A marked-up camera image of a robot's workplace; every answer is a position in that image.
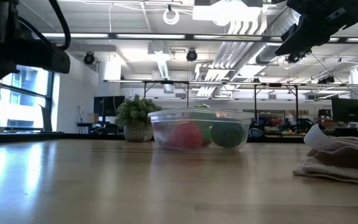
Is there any clear plastic tupperware container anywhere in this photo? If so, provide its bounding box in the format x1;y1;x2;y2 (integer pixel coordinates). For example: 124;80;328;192
147;107;255;152

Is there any artificial green potted plant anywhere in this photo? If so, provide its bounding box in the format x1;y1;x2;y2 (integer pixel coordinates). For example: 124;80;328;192
114;94;163;143

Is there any white coiled ceiling cable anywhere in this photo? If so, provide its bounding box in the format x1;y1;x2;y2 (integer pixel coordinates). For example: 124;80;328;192
162;8;180;26

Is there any folded beige cloth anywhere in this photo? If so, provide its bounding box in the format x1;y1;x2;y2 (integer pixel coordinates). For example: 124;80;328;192
292;123;358;187

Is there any black aluminium table frame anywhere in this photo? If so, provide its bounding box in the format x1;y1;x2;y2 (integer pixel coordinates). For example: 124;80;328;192
0;133;306;144

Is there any black overhead rig frame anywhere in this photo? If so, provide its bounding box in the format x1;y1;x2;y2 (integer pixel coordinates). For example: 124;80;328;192
143;80;300;110

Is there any black ceiling device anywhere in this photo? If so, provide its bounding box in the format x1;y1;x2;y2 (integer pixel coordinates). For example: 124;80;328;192
286;51;312;65

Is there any large red toy tomato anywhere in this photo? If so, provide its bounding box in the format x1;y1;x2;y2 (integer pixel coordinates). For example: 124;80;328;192
170;121;204;149

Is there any black frame handle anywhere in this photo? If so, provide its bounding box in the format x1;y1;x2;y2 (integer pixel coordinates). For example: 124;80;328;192
91;126;109;135
249;127;265;139

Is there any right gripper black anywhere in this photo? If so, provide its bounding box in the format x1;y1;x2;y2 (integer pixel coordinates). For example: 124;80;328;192
275;0;358;57

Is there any large office window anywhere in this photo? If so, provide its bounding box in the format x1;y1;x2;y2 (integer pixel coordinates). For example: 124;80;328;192
0;65;54;133

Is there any black computer monitor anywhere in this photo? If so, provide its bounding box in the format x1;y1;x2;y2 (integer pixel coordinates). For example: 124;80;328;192
331;97;358;124
93;95;126;118

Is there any striped green toy watermelon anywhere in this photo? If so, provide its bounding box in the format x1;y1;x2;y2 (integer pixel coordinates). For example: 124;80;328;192
210;119;246;149

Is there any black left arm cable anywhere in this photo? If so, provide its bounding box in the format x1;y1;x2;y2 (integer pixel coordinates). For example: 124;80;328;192
47;0;72;51

